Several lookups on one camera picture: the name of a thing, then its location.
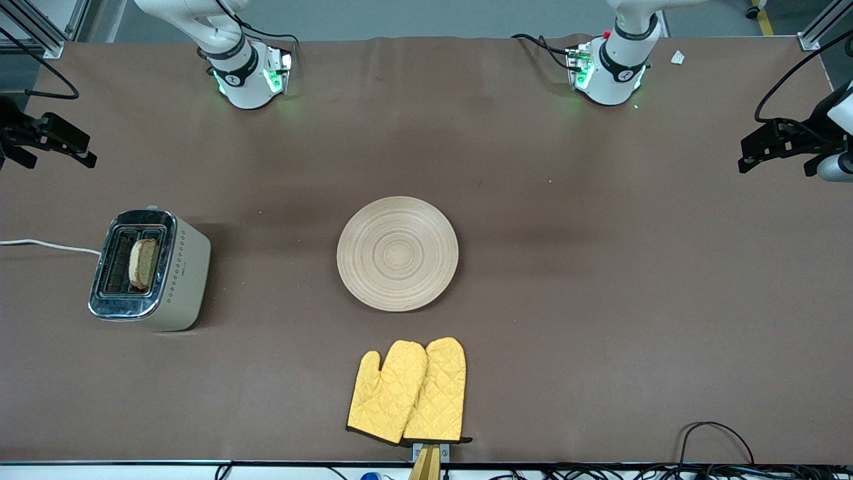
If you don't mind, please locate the slice of toast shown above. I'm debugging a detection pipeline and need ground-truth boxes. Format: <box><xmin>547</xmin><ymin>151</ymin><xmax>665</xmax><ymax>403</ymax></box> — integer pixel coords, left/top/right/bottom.
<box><xmin>128</xmin><ymin>238</ymin><xmax>160</xmax><ymax>290</ymax></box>

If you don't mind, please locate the round wooden plate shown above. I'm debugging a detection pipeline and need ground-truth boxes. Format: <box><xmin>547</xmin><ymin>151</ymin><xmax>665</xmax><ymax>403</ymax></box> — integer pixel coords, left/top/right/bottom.
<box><xmin>337</xmin><ymin>195</ymin><xmax>460</xmax><ymax>313</ymax></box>

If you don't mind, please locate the cream and chrome toaster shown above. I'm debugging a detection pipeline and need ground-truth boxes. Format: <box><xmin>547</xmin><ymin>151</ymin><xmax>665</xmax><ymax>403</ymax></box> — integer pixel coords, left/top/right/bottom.
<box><xmin>88</xmin><ymin>205</ymin><xmax>212</xmax><ymax>332</ymax></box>

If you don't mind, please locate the brown table cover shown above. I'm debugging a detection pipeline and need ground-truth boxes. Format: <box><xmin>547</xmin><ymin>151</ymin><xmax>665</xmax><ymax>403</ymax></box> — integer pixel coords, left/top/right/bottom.
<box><xmin>0</xmin><ymin>35</ymin><xmax>853</xmax><ymax>465</ymax></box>

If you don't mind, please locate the yellow quilted oven mitt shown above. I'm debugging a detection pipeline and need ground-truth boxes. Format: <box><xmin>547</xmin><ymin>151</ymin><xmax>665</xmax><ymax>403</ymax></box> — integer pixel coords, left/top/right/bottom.
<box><xmin>403</xmin><ymin>337</ymin><xmax>473</xmax><ymax>445</ymax></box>
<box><xmin>347</xmin><ymin>340</ymin><xmax>428</xmax><ymax>445</ymax></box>

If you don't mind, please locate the yellow wooden stick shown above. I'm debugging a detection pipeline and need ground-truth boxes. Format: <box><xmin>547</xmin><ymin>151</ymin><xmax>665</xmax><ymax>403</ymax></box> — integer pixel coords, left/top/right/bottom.
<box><xmin>408</xmin><ymin>445</ymin><xmax>441</xmax><ymax>480</ymax></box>

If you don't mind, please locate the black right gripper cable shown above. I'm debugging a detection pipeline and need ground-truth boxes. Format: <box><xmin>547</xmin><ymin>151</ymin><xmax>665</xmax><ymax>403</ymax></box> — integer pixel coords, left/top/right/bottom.
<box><xmin>0</xmin><ymin>25</ymin><xmax>80</xmax><ymax>101</ymax></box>

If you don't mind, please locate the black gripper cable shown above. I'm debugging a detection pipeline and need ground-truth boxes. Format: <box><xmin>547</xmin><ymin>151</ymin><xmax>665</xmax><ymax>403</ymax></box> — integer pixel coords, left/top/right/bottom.
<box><xmin>0</xmin><ymin>25</ymin><xmax>80</xmax><ymax>101</ymax></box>
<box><xmin>754</xmin><ymin>30</ymin><xmax>853</xmax><ymax>124</ymax></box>

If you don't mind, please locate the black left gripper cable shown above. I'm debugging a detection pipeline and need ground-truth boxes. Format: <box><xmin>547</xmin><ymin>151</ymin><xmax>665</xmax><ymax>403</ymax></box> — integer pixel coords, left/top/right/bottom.
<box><xmin>754</xmin><ymin>30</ymin><xmax>853</xmax><ymax>124</ymax></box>

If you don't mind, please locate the white toaster power cord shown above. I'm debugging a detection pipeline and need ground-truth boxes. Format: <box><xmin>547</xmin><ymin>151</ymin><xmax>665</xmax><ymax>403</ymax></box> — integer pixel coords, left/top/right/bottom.
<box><xmin>0</xmin><ymin>239</ymin><xmax>102</xmax><ymax>257</ymax></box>

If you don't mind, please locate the aluminium frame post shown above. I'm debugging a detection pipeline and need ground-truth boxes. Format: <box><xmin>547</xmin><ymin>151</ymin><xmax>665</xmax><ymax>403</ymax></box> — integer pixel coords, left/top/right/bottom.
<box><xmin>798</xmin><ymin>0</ymin><xmax>853</xmax><ymax>52</ymax></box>
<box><xmin>0</xmin><ymin>0</ymin><xmax>92</xmax><ymax>59</ymax></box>

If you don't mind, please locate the black right arm base cable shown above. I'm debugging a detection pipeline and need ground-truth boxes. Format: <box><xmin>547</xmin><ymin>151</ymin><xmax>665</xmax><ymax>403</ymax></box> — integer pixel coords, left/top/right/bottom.
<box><xmin>215</xmin><ymin>0</ymin><xmax>301</xmax><ymax>51</ymax></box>

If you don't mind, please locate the black arm base cable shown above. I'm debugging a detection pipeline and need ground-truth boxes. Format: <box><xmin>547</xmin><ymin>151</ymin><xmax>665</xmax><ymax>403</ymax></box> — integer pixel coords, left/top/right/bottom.
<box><xmin>215</xmin><ymin>0</ymin><xmax>301</xmax><ymax>51</ymax></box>
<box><xmin>511</xmin><ymin>33</ymin><xmax>575</xmax><ymax>71</ymax></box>

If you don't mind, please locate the black left arm base cable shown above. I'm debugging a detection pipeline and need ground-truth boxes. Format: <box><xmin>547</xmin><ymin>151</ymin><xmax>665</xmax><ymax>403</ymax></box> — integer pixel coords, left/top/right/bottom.
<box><xmin>511</xmin><ymin>33</ymin><xmax>575</xmax><ymax>71</ymax></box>

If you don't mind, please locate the black looped cable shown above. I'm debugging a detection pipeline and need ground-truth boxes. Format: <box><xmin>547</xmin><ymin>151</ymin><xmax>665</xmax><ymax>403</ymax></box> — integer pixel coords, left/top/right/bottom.
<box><xmin>678</xmin><ymin>421</ymin><xmax>756</xmax><ymax>467</ymax></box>

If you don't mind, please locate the bundle of black cables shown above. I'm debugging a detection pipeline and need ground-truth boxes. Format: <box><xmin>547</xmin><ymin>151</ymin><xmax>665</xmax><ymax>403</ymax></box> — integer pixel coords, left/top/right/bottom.
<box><xmin>466</xmin><ymin>464</ymin><xmax>853</xmax><ymax>480</ymax></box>

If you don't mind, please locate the small metal bracket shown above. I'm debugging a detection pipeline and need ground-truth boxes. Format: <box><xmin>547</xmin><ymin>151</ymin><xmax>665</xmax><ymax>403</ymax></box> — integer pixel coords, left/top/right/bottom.
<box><xmin>413</xmin><ymin>442</ymin><xmax>450</xmax><ymax>465</ymax></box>

